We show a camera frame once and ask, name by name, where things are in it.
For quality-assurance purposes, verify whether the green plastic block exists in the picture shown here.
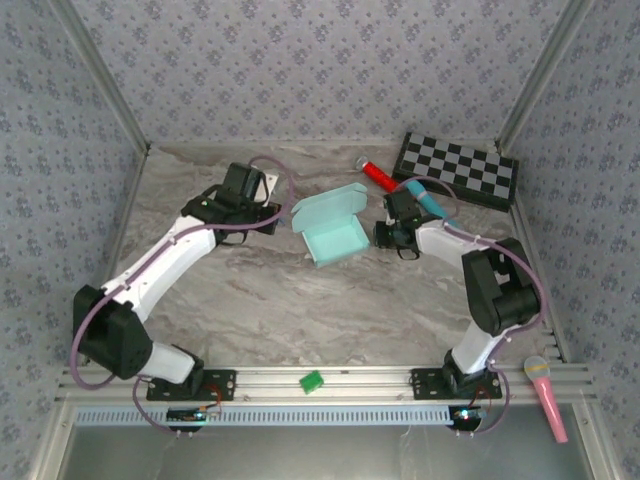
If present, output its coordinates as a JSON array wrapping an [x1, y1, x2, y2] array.
[[298, 369, 325, 396]]

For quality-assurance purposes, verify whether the circuit board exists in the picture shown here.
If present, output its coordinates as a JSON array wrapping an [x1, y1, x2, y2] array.
[[166, 407, 222, 425], [448, 405, 487, 432]]

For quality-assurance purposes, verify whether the red tube with metal ring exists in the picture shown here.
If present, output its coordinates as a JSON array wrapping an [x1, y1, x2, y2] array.
[[355, 157, 402, 194]]

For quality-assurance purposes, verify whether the cyan tube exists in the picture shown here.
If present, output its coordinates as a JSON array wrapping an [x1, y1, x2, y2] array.
[[405, 179, 459, 222]]

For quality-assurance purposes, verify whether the blue-grey slotted cable duct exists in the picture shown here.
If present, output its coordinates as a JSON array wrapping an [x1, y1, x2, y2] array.
[[73, 404, 454, 427]]

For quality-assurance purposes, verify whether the aluminium mounting rail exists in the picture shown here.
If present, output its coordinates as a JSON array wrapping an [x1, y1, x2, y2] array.
[[54, 364, 599, 404]]

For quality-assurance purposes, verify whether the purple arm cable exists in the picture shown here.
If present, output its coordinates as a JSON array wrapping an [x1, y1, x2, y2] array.
[[394, 177, 551, 436], [69, 154, 301, 437]]

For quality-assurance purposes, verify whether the grey metal panel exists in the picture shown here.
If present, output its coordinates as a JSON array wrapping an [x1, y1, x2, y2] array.
[[64, 424, 594, 480]]

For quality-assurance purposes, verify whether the aluminium frame post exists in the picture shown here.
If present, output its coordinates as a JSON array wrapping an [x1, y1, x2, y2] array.
[[499, 0, 596, 152], [49, 0, 152, 154]]

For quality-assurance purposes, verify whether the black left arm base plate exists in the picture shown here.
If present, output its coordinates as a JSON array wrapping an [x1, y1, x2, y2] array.
[[146, 368, 237, 402]]

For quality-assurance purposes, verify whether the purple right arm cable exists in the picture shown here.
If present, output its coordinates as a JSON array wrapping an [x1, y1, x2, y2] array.
[[394, 177, 551, 436]]

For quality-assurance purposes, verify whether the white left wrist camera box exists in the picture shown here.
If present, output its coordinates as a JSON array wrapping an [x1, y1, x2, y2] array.
[[259, 169, 281, 204]]

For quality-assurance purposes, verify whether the left circuit board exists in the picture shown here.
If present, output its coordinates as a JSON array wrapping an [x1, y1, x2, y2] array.
[[166, 407, 222, 425]]

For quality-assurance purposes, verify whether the teal paper box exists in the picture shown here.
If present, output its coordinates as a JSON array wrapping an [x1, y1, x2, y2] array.
[[291, 183, 371, 270]]

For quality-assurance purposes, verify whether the pink toy microphone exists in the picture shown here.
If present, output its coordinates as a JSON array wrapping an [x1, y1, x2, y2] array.
[[523, 355, 570, 445]]

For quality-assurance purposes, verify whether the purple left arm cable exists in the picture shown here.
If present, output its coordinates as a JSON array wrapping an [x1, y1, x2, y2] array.
[[69, 154, 301, 437]]

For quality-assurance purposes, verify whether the black grey chess board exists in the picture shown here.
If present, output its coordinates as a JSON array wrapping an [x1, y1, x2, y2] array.
[[392, 132, 520, 214]]

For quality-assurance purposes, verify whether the right circuit board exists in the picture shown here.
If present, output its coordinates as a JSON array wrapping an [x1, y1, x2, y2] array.
[[448, 405, 487, 432]]

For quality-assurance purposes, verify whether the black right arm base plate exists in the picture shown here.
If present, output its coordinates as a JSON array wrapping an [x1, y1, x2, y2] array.
[[409, 368, 503, 401]]

